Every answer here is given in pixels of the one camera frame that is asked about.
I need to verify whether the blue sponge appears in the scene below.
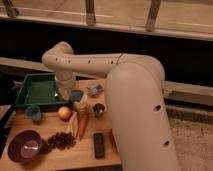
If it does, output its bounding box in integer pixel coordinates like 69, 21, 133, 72
70, 90, 83, 102

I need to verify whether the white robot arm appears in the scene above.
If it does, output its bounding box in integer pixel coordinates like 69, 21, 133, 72
42, 42, 181, 171

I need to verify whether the white paper cup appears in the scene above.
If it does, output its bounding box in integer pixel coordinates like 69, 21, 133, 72
73, 95, 88, 113

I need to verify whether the small metal cup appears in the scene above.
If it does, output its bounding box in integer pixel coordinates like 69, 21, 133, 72
93, 103, 105, 117

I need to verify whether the small blue cup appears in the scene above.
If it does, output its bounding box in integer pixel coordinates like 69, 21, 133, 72
25, 105, 41, 122

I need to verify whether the orange round fruit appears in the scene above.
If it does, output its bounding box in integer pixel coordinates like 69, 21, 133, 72
58, 106, 72, 121

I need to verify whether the green plastic tray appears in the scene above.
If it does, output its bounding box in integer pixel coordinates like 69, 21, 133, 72
15, 73, 68, 108

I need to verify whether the yellow corn cob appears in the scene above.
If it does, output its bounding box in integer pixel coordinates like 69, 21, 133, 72
67, 112, 79, 137

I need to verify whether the blue crumpled wrapper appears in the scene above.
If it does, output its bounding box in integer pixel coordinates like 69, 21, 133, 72
87, 84, 103, 97

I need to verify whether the orange carrot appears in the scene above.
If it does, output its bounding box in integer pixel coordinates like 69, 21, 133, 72
77, 115, 89, 140

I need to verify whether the wooden cutting board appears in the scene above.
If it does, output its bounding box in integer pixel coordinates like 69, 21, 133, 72
0, 78, 122, 171

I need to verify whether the dark grape bunch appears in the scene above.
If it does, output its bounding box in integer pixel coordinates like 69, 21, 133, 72
40, 132, 76, 154

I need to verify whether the black remote control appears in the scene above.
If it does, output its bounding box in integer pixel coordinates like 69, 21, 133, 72
93, 133, 105, 159

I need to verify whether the purple plastic bowl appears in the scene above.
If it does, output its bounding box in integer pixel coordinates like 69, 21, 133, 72
7, 130, 42, 163

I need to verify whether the orange plastic bowl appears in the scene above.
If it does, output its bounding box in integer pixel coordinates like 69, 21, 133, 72
109, 129, 116, 148

